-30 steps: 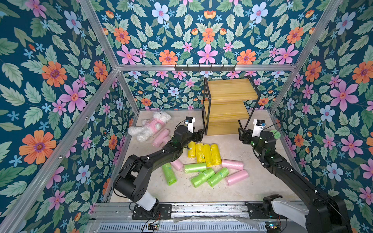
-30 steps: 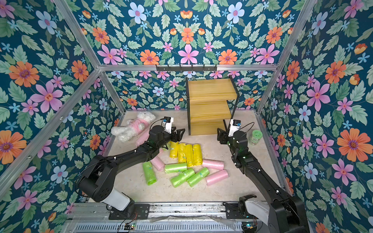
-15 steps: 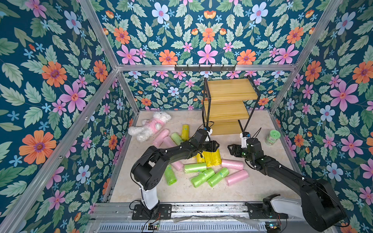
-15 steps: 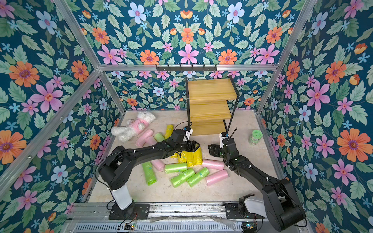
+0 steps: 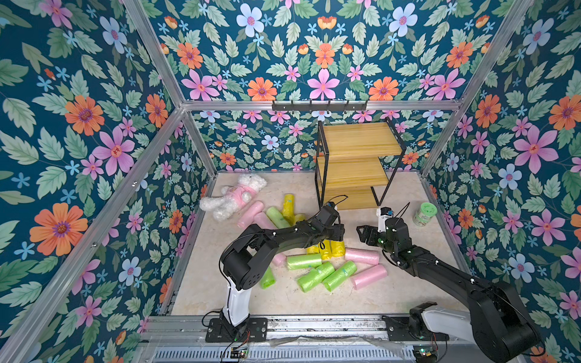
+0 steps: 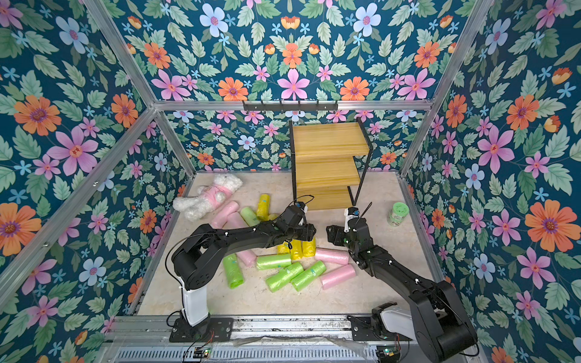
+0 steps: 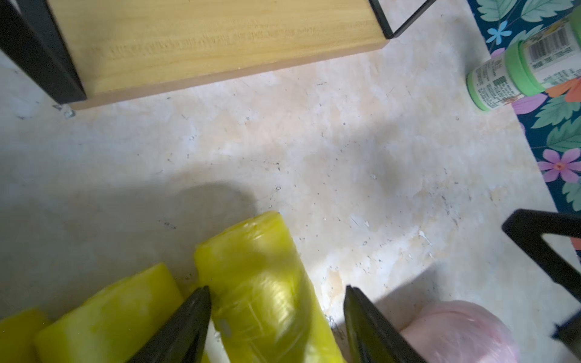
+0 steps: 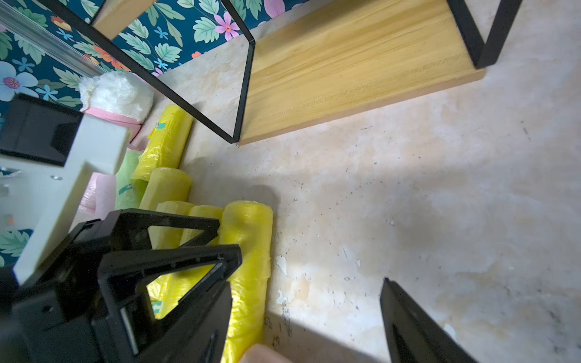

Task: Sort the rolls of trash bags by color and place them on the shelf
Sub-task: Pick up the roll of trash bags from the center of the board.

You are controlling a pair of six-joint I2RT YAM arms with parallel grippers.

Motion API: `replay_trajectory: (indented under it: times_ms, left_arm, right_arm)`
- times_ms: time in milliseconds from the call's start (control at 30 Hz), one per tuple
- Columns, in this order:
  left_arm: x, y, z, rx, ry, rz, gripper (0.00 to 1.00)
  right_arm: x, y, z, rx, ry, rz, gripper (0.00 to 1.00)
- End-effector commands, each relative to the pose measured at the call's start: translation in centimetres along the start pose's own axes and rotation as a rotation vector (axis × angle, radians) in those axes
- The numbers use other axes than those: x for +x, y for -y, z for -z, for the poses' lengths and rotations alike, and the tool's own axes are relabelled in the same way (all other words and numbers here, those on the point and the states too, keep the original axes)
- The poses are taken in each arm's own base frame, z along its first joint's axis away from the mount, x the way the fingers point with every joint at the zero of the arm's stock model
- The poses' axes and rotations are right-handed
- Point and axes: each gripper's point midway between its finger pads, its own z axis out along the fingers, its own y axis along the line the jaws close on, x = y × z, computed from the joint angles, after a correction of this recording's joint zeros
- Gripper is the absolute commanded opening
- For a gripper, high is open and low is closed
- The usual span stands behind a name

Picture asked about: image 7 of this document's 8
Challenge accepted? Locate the wooden shelf with black frame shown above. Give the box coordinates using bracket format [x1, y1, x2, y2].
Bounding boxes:
[1, 1, 431, 110]

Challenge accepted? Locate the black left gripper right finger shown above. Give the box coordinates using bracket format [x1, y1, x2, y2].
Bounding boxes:
[343, 285, 424, 363]

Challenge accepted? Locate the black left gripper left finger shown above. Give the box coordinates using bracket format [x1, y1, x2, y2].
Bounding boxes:
[129, 286, 211, 363]

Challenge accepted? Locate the yellow trash bag roll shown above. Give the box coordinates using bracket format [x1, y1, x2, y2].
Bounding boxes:
[33, 263, 187, 362]
[194, 211, 344, 362]
[1, 309, 51, 362]

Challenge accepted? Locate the pink trash bag roll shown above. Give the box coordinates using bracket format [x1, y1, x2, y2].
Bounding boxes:
[401, 300, 520, 362]

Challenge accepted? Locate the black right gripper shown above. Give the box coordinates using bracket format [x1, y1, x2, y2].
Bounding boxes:
[502, 209, 581, 358]

